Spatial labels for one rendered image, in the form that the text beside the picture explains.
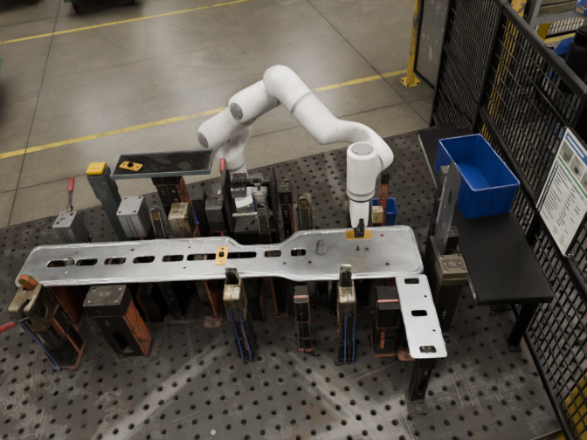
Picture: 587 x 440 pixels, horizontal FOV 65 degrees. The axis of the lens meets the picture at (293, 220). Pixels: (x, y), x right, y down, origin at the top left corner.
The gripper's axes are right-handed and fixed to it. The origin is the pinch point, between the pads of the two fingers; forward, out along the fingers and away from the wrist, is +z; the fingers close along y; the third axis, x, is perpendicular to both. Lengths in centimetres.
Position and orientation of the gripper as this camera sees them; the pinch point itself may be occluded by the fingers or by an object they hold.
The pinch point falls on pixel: (358, 229)
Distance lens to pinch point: 150.3
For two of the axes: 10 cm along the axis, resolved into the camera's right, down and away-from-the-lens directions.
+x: 10.0, -0.5, -0.5
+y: 0.0, 6.9, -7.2
